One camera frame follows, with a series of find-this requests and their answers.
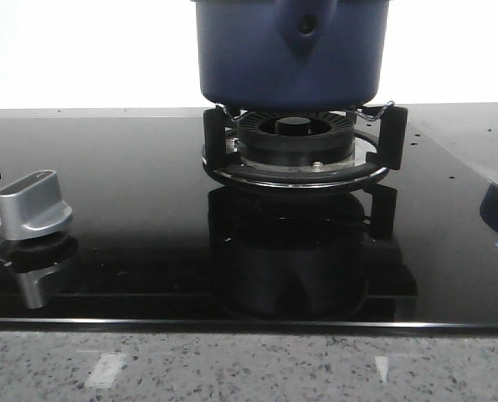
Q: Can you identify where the silver stove control knob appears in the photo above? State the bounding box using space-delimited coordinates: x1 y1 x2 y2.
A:
0 169 73 241

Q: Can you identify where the black glass gas cooktop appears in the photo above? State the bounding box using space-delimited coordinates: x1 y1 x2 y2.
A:
0 104 498 335

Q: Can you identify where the blue cooking pot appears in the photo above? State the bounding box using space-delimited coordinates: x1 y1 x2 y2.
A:
195 1 389 112

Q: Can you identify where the black gas burner head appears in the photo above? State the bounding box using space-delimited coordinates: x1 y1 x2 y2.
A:
237 111 354 167

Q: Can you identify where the black pot support grate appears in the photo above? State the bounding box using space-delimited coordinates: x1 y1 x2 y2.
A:
203 102 408 190

